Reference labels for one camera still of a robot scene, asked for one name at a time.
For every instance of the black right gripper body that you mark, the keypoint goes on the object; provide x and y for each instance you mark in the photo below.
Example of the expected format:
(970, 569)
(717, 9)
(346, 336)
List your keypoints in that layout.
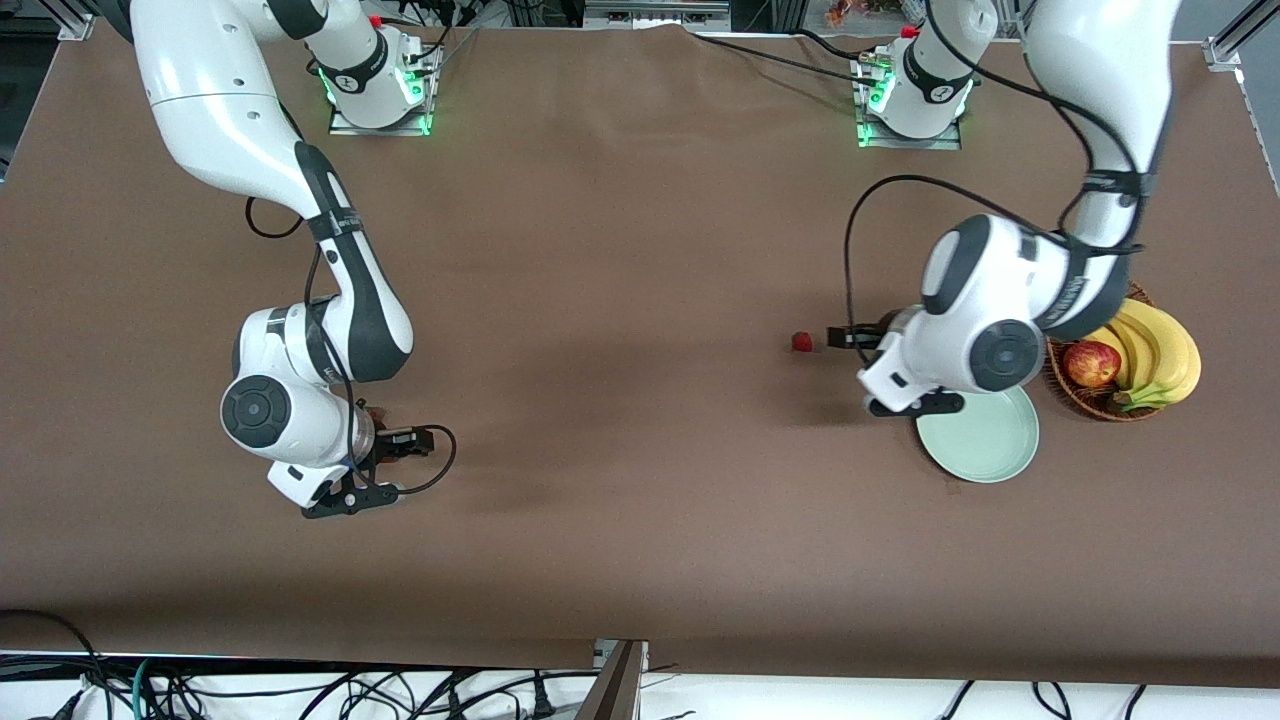
(388, 443)

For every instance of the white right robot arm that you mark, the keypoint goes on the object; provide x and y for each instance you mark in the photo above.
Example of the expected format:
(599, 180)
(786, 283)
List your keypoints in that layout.
(210, 110)

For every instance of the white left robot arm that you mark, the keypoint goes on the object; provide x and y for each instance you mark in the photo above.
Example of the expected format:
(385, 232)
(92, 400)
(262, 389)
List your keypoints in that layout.
(1000, 300)

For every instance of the pale green plate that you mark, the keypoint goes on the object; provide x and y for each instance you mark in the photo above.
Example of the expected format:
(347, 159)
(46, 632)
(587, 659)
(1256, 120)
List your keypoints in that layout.
(990, 445)

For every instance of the brown wicker basket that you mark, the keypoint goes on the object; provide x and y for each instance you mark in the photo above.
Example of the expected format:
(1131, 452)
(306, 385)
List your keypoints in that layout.
(1075, 400)

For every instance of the red apple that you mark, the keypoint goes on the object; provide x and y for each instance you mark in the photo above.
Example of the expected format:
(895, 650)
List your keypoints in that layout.
(1092, 364)

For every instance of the small yellow banana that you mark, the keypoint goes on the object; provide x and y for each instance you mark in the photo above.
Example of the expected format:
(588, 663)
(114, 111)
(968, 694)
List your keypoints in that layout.
(1108, 340)

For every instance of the large yellow banana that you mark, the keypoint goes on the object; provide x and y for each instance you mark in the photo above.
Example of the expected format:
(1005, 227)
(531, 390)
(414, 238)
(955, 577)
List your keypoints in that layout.
(1180, 350)

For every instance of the colourful background objects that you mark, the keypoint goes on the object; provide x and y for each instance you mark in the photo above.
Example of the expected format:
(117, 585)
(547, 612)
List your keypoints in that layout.
(860, 12)

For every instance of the aluminium corner profile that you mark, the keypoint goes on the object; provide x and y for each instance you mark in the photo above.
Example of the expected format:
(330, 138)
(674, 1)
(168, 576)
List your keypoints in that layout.
(1235, 40)
(78, 22)

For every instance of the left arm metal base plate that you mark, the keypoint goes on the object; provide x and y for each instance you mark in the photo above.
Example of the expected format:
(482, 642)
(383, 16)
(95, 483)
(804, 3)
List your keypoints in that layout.
(900, 143)

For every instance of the aluminium profile post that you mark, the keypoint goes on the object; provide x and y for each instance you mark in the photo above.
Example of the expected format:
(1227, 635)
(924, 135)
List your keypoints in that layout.
(615, 685)

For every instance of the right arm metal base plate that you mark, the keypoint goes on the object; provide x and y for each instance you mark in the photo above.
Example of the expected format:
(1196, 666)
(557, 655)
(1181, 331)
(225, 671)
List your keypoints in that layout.
(350, 127)

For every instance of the aluminium frame rail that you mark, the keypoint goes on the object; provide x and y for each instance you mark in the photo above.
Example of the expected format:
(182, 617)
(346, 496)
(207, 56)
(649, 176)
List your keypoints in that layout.
(655, 12)

